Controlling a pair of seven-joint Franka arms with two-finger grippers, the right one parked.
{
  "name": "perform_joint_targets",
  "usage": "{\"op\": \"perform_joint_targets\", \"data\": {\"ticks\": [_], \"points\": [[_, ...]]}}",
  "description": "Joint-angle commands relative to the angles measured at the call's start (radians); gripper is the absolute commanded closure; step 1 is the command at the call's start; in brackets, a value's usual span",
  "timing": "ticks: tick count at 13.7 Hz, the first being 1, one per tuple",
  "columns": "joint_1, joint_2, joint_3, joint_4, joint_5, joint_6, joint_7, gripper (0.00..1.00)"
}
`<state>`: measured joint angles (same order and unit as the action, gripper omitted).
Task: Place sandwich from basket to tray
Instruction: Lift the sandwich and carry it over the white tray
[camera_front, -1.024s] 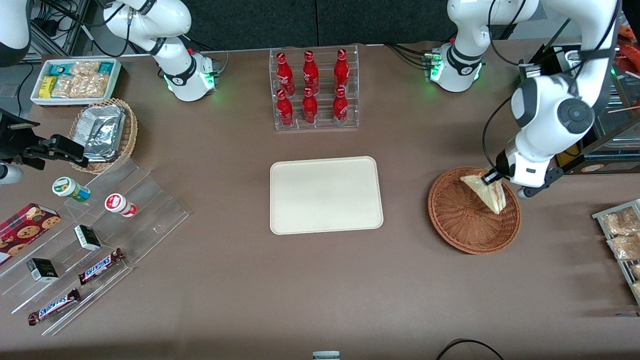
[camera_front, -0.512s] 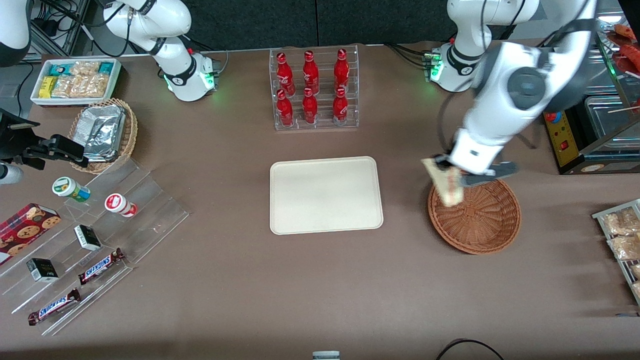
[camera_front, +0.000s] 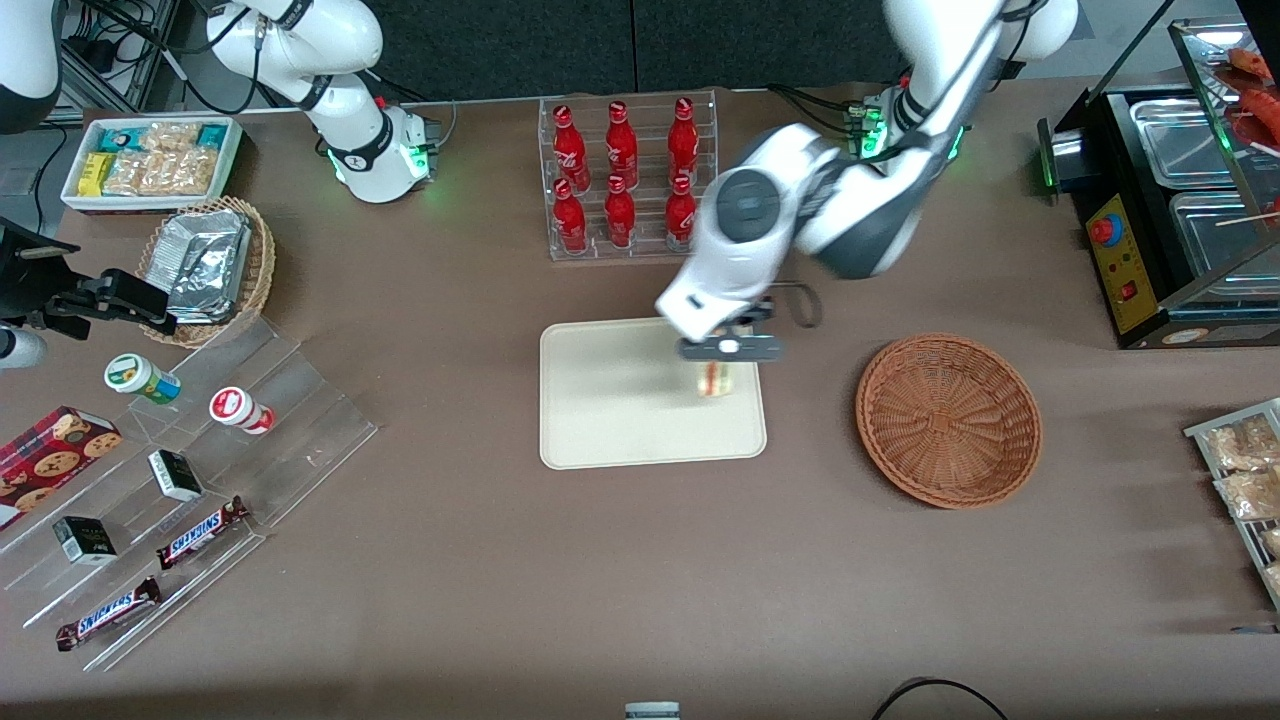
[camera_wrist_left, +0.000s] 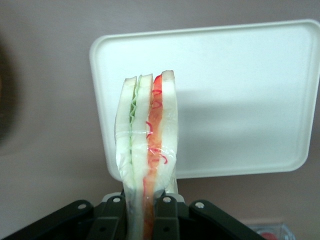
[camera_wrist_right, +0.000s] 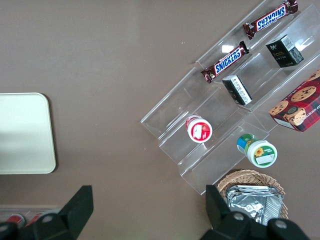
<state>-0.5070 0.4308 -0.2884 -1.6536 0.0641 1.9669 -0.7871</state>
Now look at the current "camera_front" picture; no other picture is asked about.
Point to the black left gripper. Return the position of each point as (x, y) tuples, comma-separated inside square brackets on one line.
[(754, 315)]

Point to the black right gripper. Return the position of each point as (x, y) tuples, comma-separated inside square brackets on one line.
[(32, 283)]

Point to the triangular sandwich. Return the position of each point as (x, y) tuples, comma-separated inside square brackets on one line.
[(716, 380)]

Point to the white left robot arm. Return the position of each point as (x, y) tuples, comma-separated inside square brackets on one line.
[(860, 220)]

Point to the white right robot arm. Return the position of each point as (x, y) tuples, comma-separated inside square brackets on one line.
[(340, 60)]

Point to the light tan wicker basket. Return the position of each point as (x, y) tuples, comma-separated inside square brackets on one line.
[(258, 270)]

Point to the cream rectangular tray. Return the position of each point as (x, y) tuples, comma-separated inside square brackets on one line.
[(620, 400)]

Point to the brown round wicker basket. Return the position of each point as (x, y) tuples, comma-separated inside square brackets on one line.
[(945, 420)]

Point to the tray of packaged snacks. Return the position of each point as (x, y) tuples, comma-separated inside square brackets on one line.
[(1200, 430)]

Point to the green lid yogurt cup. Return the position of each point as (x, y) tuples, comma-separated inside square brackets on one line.
[(140, 378)]

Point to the silver foil pack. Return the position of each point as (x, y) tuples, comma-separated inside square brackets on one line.
[(205, 235), (205, 285)]

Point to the white snack bin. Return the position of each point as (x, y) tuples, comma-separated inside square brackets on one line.
[(75, 200)]

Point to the red cola bottle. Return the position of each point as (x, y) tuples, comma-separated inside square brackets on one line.
[(683, 145), (619, 218), (680, 218), (569, 150), (621, 148), (569, 222)]

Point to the clear cracker bag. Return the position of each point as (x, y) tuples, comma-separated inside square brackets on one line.
[(135, 175), (170, 136), (190, 170)]

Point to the yellow snack packet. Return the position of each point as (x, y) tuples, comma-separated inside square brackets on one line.
[(95, 173)]

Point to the red lid yogurt cup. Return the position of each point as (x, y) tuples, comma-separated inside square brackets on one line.
[(238, 410)]

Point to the teal snack packet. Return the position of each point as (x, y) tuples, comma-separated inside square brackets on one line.
[(116, 140), (212, 135)]

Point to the clear acrylic bottle rack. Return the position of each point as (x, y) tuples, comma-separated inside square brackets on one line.
[(600, 250)]

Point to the red cookie box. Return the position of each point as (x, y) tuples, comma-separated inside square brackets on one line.
[(50, 460)]

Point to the small black box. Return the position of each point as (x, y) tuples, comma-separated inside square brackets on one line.
[(84, 540), (175, 475)]

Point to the clear acrylic stepped display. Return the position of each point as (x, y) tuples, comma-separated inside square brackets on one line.
[(300, 440)]

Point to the snickers chocolate bar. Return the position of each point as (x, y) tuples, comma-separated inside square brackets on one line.
[(108, 613), (200, 533)]

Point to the black metal cylinder fixture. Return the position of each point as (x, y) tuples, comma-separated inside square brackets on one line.
[(1052, 160)]

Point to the red emergency button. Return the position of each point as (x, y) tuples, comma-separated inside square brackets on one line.
[(1103, 231)]

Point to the black food warmer appliance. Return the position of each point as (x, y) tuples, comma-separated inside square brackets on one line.
[(1150, 250)]

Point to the small grey device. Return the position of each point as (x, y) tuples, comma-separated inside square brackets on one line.
[(652, 711)]

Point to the steel food pan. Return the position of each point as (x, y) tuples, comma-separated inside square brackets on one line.
[(1215, 240), (1180, 140)]

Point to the clear nut snack bag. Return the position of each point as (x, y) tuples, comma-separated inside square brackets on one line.
[(1274, 578), (1272, 542), (1250, 495), (1240, 445)]

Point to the red sausage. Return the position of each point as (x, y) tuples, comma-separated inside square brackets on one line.
[(1262, 108), (1252, 63)]

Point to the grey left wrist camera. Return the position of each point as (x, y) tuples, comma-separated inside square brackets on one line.
[(730, 348)]

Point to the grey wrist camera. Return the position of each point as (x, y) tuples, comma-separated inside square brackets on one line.
[(18, 348), (730, 348)]

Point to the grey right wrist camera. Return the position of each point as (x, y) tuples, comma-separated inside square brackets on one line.
[(18, 348)]

